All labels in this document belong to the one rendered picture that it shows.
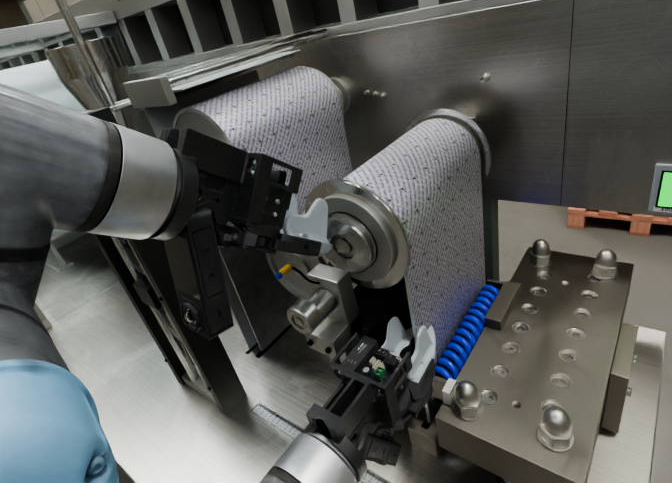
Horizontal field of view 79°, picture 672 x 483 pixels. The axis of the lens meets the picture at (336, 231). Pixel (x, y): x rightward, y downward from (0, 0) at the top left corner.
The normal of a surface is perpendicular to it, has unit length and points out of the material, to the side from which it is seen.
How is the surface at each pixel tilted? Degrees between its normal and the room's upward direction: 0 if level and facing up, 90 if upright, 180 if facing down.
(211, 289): 90
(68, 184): 100
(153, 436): 0
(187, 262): 79
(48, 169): 94
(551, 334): 0
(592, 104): 90
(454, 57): 90
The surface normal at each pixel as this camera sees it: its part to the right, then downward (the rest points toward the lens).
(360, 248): -0.59, 0.50
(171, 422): -0.21, -0.85
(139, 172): 0.80, -0.04
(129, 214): 0.58, 0.59
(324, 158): 0.79, 0.18
